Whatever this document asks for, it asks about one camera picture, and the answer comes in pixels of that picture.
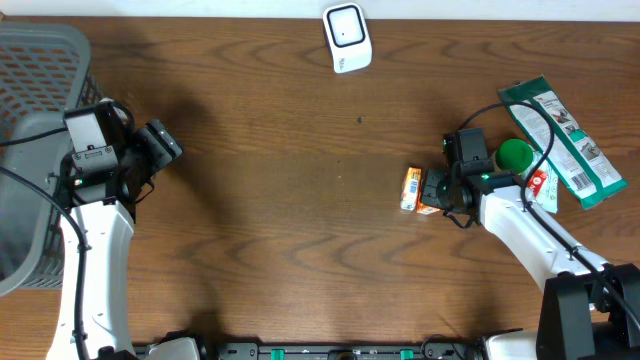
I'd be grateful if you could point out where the orange tissue pack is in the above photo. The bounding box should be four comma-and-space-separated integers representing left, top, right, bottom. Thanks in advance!
416, 203, 439, 215
400, 167, 422, 211

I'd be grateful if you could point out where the green-lidded small jar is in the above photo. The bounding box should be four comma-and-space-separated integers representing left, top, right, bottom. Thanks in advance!
493, 139, 534, 174

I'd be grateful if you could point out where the red adhesive tube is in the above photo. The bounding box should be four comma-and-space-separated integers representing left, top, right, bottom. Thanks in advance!
527, 170, 549, 196

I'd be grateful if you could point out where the mint green wipes pack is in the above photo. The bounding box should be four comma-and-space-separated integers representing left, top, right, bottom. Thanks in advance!
527, 150, 559, 214

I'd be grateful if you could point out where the green 3M adhesive package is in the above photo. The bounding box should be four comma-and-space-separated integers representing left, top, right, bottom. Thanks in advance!
498, 77, 628, 210

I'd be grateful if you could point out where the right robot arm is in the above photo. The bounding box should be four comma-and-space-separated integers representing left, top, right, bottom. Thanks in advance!
421, 169, 639, 359

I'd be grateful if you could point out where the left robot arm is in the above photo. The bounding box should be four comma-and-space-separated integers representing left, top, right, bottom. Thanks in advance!
47, 114, 183, 359

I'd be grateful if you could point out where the white barcode scanner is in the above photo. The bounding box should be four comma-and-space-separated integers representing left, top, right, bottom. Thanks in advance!
322, 2, 373, 74

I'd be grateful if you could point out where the grey plastic mesh basket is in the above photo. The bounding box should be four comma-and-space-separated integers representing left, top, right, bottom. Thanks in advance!
1, 22, 103, 294

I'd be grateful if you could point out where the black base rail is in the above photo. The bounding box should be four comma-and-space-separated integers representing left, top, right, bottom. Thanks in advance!
132, 328, 591, 360

